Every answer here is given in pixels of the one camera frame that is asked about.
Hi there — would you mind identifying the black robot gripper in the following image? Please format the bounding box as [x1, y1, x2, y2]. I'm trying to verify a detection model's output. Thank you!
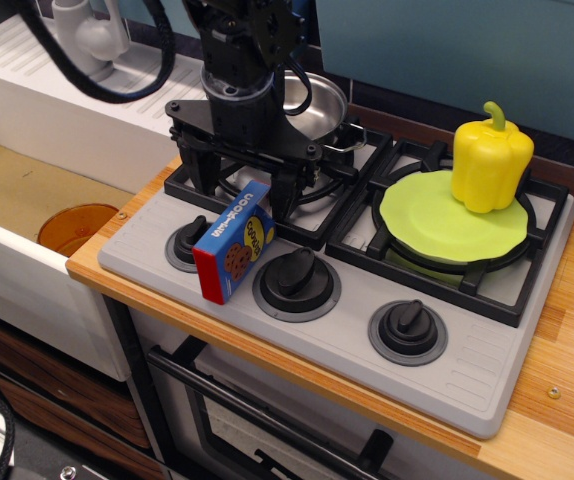
[165, 79, 322, 221]

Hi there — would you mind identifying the blue cookie box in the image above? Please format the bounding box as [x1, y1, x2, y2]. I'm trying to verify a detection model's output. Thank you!
[192, 181, 276, 305]

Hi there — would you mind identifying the yellow toy bell pepper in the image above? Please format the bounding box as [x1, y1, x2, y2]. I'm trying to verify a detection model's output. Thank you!
[451, 101, 534, 214]

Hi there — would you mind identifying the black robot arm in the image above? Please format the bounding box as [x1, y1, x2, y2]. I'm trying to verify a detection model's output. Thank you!
[166, 1, 322, 221]

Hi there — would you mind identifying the stainless steel pot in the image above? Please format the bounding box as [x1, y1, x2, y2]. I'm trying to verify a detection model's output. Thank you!
[283, 70, 367, 153]

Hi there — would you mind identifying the left black stove knob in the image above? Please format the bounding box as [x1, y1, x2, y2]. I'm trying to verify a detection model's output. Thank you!
[165, 215, 211, 273]

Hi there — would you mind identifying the black stove knob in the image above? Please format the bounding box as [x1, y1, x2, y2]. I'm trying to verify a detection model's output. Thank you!
[253, 247, 342, 323]
[165, 215, 211, 273]
[368, 299, 448, 367]

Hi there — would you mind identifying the middle black stove knob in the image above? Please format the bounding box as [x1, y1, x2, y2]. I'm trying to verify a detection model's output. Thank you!
[253, 247, 342, 323]

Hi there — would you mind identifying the lime green plate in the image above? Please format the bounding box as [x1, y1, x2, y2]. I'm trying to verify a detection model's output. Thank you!
[379, 170, 528, 263]

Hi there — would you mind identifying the grey toy stove top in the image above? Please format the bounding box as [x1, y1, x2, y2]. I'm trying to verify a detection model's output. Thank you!
[98, 186, 546, 439]

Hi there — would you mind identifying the right black stove knob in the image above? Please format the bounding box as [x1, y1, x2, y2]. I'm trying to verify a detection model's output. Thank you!
[368, 299, 448, 367]

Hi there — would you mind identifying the left black burner grate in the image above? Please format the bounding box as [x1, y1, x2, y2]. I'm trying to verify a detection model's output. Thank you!
[164, 128, 393, 250]

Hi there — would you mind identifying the black burner grate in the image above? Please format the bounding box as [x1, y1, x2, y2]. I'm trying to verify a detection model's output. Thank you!
[325, 139, 574, 327]
[164, 128, 393, 250]

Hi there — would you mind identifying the grey toy faucet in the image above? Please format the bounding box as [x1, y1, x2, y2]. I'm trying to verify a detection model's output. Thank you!
[52, 0, 130, 82]

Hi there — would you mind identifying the right black burner grate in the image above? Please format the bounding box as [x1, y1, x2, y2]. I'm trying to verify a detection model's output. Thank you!
[325, 139, 574, 327]

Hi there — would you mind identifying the wooden drawer cabinet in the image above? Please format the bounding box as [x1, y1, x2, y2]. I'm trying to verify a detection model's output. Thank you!
[0, 320, 164, 479]

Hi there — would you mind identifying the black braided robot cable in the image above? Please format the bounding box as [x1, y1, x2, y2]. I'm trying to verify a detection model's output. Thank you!
[16, 0, 177, 105]

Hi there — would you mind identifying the oven door with handle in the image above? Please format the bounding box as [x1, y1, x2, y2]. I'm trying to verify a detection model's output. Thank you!
[143, 334, 487, 479]

